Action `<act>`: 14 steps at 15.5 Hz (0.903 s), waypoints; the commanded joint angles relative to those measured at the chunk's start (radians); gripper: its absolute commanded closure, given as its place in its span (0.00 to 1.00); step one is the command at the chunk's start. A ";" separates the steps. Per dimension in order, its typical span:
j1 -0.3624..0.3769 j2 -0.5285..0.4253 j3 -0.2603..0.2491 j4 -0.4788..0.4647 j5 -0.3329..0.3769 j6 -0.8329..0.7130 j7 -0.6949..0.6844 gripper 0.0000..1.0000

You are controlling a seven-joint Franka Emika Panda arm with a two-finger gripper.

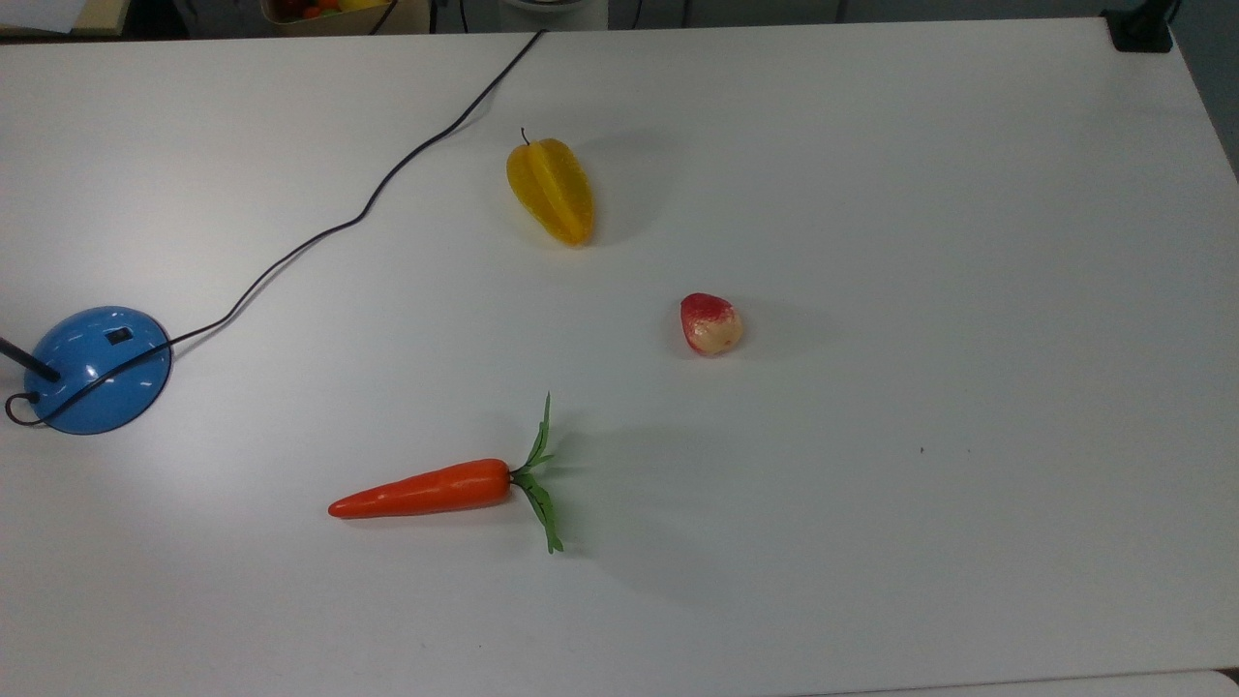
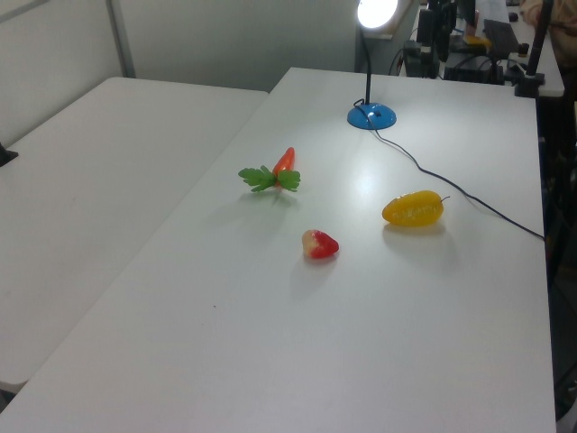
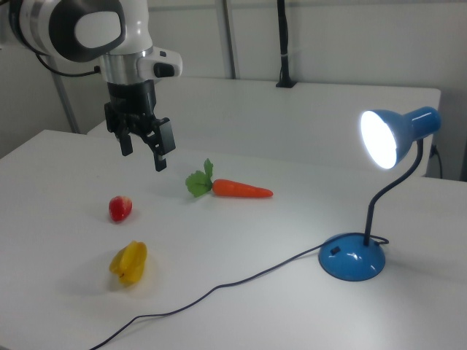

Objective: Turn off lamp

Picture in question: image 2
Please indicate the yellow toy starfruit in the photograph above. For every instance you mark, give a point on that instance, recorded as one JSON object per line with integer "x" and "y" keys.
{"x": 412, "y": 208}

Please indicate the orange toy carrot green leaves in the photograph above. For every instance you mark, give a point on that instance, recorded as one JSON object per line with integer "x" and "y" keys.
{"x": 285, "y": 162}

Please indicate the red toy strawberry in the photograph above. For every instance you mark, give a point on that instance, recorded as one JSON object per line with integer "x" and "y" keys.
{"x": 322, "y": 245}

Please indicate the black clamp stand with pole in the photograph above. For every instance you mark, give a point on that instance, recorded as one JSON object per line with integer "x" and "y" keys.
{"x": 529, "y": 85}

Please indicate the yellow object on desk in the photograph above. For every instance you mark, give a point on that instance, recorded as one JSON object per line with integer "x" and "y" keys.
{"x": 478, "y": 41}

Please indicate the low black desk equipment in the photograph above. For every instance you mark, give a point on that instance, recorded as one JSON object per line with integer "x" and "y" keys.
{"x": 469, "y": 70}

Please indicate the blue round lamp base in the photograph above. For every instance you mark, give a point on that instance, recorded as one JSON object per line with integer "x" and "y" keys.
{"x": 372, "y": 116}

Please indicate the dark laptop panel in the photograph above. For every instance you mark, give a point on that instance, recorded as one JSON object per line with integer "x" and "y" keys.
{"x": 500, "y": 38}

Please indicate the person in tan clothing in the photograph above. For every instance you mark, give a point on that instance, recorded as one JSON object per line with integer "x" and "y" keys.
{"x": 565, "y": 40}

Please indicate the tall black desk equipment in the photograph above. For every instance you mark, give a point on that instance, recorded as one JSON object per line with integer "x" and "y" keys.
{"x": 424, "y": 58}

